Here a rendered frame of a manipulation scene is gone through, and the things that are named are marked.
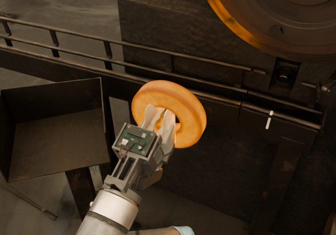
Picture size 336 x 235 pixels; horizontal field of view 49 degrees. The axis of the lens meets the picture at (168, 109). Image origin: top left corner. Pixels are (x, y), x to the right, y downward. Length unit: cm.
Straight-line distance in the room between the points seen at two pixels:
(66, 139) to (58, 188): 67
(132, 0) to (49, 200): 96
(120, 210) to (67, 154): 42
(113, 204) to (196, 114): 23
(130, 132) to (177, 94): 12
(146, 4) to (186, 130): 41
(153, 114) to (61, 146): 38
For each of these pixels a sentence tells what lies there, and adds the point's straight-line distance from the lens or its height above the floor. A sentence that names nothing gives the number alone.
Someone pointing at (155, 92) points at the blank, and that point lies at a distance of 70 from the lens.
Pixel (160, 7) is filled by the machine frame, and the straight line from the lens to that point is 100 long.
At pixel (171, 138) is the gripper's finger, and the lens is 70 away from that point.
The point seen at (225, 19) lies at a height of 94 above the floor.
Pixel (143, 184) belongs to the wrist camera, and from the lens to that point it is 67.
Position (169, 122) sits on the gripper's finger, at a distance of 70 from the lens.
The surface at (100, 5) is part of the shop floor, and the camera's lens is 281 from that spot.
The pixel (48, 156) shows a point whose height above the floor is 60.
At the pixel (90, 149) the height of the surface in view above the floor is 61.
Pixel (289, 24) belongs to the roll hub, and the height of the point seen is 101.
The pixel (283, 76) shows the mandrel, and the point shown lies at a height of 75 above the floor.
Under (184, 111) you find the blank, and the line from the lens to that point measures 70.
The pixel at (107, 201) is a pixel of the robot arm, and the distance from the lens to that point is 62.
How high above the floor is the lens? 137
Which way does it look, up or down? 45 degrees down
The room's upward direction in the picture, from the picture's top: straight up
